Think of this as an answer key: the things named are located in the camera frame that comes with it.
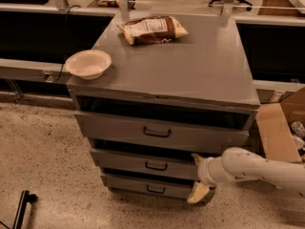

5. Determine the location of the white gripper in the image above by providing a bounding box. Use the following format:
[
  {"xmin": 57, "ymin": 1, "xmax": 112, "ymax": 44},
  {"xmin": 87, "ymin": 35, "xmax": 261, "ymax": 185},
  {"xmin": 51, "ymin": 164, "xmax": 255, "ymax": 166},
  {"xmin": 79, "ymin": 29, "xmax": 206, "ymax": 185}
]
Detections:
[{"xmin": 187, "ymin": 153, "xmax": 230, "ymax": 204}]

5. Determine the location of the grey drawer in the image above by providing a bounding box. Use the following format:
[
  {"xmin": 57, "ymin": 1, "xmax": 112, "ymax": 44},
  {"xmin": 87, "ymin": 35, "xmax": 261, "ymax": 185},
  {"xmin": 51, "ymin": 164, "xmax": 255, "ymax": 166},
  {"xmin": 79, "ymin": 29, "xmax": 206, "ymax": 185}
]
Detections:
[
  {"xmin": 100, "ymin": 172, "xmax": 216, "ymax": 205},
  {"xmin": 91, "ymin": 149, "xmax": 198, "ymax": 180},
  {"xmin": 75, "ymin": 111, "xmax": 249, "ymax": 154}
]

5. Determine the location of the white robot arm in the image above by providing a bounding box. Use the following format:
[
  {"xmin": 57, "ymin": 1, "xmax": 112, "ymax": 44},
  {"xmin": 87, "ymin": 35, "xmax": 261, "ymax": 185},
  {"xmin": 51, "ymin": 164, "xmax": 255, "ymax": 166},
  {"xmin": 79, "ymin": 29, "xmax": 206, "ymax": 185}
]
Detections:
[{"xmin": 187, "ymin": 147, "xmax": 305, "ymax": 204}]

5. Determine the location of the grey bottom drawer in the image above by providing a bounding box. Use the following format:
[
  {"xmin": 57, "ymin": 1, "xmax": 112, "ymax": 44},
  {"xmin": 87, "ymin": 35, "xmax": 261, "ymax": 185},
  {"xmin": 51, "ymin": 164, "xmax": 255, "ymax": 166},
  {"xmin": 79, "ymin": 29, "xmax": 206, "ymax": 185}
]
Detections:
[{"xmin": 100, "ymin": 172, "xmax": 216, "ymax": 205}]

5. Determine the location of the grey drawer cabinet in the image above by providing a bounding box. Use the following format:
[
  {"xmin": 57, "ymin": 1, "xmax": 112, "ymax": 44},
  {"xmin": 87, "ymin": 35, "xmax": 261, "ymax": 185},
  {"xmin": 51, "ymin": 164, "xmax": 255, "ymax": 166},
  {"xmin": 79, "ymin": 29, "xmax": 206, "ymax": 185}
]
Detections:
[{"xmin": 65, "ymin": 10, "xmax": 261, "ymax": 206}]

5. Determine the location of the grey top drawer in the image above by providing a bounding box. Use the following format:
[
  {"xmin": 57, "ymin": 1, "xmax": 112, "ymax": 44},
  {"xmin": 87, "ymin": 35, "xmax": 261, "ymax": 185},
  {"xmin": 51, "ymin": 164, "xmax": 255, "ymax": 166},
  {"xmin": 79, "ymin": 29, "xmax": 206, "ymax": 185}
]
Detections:
[{"xmin": 75, "ymin": 111, "xmax": 249, "ymax": 154}]

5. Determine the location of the cardboard box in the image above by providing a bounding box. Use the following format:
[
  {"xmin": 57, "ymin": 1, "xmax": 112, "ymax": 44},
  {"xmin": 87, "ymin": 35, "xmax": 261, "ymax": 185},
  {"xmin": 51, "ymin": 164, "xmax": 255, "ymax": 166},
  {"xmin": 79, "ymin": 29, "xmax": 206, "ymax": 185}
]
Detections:
[{"xmin": 256, "ymin": 88, "xmax": 305, "ymax": 163}]

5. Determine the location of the brown chip bag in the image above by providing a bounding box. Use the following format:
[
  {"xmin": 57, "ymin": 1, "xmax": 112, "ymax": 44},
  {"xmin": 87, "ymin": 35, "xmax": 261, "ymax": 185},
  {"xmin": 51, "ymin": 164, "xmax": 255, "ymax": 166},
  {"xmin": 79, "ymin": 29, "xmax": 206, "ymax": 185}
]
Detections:
[{"xmin": 118, "ymin": 16, "xmax": 189, "ymax": 46}]

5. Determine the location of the white bowl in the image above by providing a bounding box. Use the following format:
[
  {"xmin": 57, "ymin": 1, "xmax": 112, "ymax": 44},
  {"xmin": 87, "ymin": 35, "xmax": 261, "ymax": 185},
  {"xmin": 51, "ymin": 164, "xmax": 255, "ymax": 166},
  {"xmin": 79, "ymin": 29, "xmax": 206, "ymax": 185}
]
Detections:
[{"xmin": 65, "ymin": 50, "xmax": 112, "ymax": 80}]

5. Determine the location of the black bar on floor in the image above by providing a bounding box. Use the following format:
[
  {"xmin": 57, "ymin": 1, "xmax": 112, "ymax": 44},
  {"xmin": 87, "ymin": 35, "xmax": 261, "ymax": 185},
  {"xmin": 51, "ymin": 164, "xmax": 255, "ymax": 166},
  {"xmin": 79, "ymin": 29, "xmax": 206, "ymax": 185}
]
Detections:
[{"xmin": 12, "ymin": 190, "xmax": 38, "ymax": 229}]

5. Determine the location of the wooden cabinet background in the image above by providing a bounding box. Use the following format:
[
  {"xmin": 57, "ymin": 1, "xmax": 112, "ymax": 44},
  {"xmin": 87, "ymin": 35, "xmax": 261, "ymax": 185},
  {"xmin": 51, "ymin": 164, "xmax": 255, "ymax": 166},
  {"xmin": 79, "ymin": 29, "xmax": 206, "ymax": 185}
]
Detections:
[{"xmin": 258, "ymin": 0, "xmax": 305, "ymax": 17}]

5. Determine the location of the black cable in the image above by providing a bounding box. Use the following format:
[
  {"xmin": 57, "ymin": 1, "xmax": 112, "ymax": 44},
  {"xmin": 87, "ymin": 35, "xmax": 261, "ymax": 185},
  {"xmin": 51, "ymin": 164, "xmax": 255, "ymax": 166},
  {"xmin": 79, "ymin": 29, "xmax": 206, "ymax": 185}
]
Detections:
[{"xmin": 51, "ymin": 5, "xmax": 82, "ymax": 84}]

